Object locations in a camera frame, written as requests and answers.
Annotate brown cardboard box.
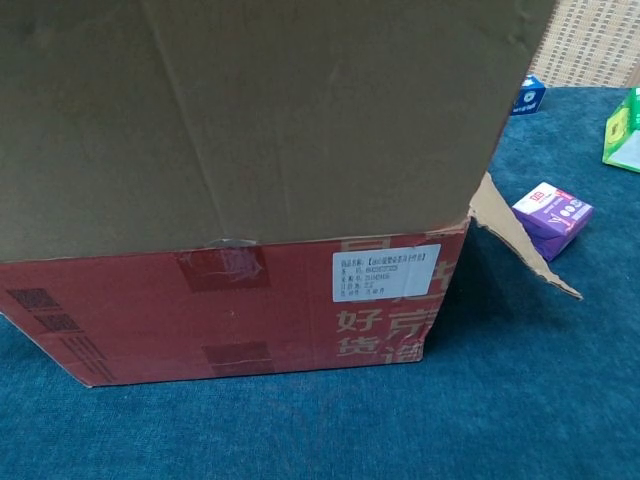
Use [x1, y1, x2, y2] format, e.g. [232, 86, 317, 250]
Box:
[0, 0, 584, 390]

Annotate small purple box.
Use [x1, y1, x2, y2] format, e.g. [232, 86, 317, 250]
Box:
[510, 182, 595, 262]

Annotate blue cookie package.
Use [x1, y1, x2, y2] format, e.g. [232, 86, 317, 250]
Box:
[509, 74, 547, 117]

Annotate green carton box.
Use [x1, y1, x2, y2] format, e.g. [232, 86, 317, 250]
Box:
[601, 86, 640, 174]

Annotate blue table cloth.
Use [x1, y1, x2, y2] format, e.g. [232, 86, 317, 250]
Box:
[0, 84, 640, 480]

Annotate bamboo folding screen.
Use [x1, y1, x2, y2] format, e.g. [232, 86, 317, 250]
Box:
[529, 0, 640, 89]

